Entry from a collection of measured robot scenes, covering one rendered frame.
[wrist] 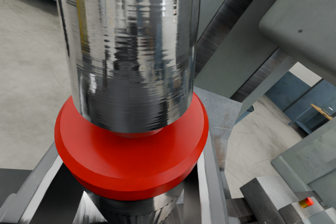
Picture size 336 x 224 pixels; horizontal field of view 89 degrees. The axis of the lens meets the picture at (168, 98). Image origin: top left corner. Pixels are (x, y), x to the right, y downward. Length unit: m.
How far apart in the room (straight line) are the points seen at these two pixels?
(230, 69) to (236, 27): 0.12
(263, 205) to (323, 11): 0.46
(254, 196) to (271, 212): 0.05
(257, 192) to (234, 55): 0.38
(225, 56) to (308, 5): 0.22
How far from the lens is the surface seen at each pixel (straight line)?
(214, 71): 0.51
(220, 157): 0.67
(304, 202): 0.59
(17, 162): 1.53
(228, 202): 0.56
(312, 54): 0.31
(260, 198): 0.59
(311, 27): 0.33
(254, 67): 0.59
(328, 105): 7.23
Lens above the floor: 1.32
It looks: 29 degrees down
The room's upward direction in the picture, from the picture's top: 35 degrees clockwise
